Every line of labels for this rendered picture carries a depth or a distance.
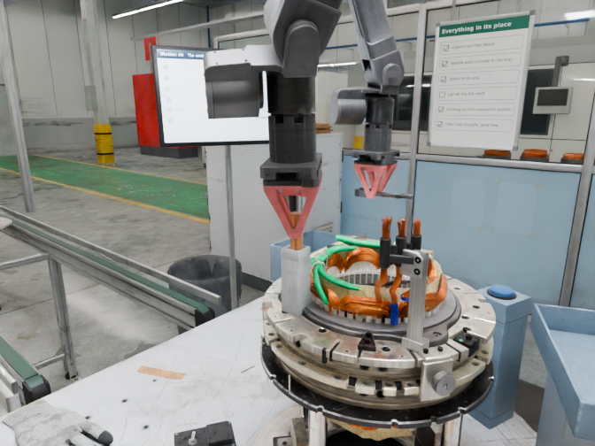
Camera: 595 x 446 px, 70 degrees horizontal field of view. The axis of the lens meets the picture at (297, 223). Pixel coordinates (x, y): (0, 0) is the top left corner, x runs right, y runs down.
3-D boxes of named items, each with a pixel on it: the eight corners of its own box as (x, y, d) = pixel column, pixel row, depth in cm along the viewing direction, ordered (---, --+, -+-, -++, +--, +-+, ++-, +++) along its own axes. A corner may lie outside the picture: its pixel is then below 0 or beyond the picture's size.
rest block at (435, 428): (432, 461, 68) (435, 434, 66) (415, 435, 73) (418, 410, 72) (458, 457, 69) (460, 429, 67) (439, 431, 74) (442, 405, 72)
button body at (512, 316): (490, 430, 80) (506, 305, 73) (459, 408, 86) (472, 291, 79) (513, 417, 83) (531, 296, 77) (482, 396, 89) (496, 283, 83)
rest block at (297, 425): (303, 442, 71) (303, 416, 70) (309, 470, 66) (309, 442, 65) (276, 446, 71) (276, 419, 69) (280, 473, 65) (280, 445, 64)
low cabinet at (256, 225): (343, 285, 343) (348, 133, 313) (299, 308, 302) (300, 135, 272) (254, 257, 406) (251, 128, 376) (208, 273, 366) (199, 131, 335)
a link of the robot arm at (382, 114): (399, 93, 84) (387, 94, 90) (367, 92, 83) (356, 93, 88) (397, 129, 86) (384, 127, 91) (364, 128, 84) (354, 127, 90)
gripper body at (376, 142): (350, 160, 88) (351, 123, 86) (373, 156, 96) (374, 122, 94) (379, 163, 84) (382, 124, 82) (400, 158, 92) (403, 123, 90)
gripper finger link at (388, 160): (351, 197, 91) (353, 153, 89) (367, 192, 97) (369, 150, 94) (381, 202, 87) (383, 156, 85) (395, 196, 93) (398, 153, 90)
